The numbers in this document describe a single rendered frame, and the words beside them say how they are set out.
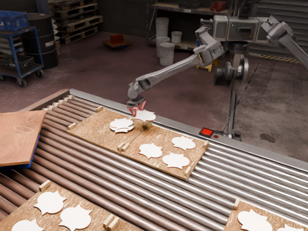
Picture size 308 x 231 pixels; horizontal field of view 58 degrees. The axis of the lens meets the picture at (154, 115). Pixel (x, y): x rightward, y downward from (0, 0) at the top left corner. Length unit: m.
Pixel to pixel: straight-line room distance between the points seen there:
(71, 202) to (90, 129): 0.59
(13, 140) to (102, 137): 0.49
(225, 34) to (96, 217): 1.47
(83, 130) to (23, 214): 0.66
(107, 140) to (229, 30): 1.13
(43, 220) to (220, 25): 1.60
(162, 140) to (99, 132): 0.41
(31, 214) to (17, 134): 0.51
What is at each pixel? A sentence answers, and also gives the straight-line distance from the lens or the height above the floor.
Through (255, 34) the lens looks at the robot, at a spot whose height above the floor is 1.44.
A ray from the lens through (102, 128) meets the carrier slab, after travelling 1.82.
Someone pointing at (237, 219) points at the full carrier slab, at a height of 0.94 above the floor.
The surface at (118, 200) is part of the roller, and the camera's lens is 1.38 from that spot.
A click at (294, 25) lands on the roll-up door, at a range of 6.08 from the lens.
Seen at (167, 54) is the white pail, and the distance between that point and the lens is 5.29.
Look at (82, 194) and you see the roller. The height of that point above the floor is 0.91.
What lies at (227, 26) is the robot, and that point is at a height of 1.48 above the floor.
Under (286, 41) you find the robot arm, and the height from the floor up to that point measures 1.53.
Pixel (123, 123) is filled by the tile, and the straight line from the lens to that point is 1.80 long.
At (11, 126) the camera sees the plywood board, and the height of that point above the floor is 1.04.
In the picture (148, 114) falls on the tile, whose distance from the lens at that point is 1.71.
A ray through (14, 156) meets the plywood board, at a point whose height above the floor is 1.04.
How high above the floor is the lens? 1.94
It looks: 31 degrees down
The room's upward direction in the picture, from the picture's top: 1 degrees clockwise
